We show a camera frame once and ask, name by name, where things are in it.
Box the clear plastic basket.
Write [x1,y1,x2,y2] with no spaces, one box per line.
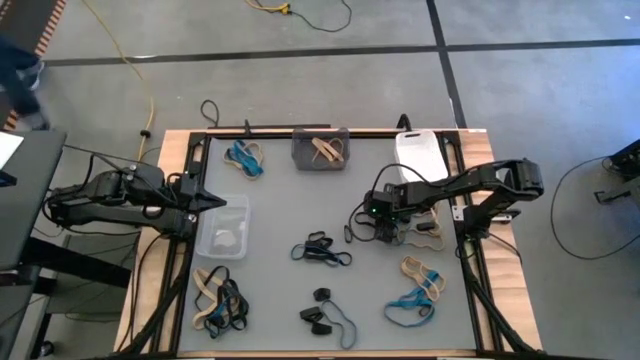
[195,193,251,260]

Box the white paper sheet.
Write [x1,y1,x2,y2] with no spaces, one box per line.
[0,131,25,171]

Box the black desk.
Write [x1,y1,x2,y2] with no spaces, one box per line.
[0,130,134,289]

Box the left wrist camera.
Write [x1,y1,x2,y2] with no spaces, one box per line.
[177,172,202,198]

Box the black right camera cable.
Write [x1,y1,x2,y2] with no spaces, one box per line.
[343,163,421,245]

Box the dark navy thin rubber band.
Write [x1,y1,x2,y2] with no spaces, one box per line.
[290,243,353,268]

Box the black equipment box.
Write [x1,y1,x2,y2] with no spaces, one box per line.
[607,138,640,182]

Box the thin black rubber band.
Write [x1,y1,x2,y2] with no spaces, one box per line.
[194,265,232,311]

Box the thin black cable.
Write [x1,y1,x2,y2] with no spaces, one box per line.
[63,143,169,169]

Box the black floor cable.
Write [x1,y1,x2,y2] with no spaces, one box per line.
[549,154,640,261]
[287,0,354,34]

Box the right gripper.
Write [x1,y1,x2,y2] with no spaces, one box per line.
[377,185,417,245]

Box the white plastic basket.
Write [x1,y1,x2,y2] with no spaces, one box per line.
[393,129,450,184]

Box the yellow plug cable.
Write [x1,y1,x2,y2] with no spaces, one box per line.
[244,0,293,15]

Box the grey table mat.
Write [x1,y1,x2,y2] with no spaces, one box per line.
[177,135,477,352]

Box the long yellow cable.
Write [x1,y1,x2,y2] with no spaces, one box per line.
[82,0,157,162]

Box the grey plastic basket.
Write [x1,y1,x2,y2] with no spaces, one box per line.
[291,127,351,172]

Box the black aluminium table frame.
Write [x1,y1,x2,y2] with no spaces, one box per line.
[114,127,544,360]

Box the wide black rubber band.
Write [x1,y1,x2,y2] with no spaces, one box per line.
[373,223,401,245]

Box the person in blue jeans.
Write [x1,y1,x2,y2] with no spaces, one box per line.
[0,0,68,60]

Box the black cable loop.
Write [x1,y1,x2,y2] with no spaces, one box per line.
[199,98,221,129]

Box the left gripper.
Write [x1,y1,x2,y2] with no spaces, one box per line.
[167,173,227,214]

